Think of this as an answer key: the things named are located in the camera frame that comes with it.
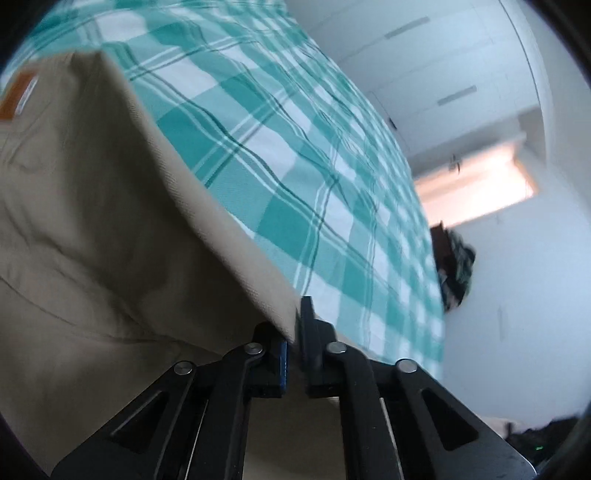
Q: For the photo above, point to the dark bag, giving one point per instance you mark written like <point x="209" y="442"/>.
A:
<point x="540" y="441"/>

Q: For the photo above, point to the beige pants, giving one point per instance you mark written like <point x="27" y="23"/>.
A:
<point x="101" y="258"/>

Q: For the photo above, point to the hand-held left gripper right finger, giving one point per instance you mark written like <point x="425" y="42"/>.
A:
<point x="308" y="341"/>

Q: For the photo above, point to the green checkered bed sheet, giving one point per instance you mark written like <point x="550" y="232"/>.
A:
<point x="295" y="152"/>

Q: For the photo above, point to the dark clothes pile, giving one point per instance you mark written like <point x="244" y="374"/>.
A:
<point x="455" y="267"/>

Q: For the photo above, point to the white wardrobe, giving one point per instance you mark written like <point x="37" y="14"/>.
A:
<point x="429" y="74"/>

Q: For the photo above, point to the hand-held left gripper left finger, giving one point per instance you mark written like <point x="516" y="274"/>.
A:
<point x="280" y="369"/>

